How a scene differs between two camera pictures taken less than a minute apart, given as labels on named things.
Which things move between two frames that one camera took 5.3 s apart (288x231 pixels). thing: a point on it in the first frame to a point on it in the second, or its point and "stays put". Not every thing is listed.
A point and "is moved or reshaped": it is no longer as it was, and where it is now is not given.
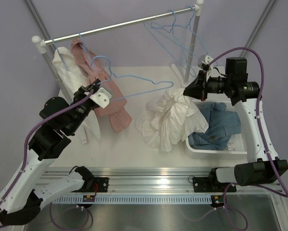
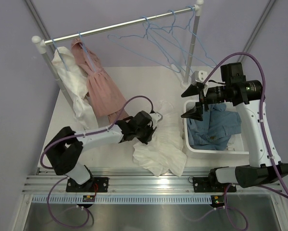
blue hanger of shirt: x=58 y=52 stays put
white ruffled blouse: x=168 y=120 is moved or reshaped
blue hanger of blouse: x=111 y=75 to x=145 y=35
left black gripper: x=82 y=89 to x=151 y=130
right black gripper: x=195 y=89 to x=196 y=113
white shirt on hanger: x=71 y=75 stays put
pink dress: x=118 y=118 stays put
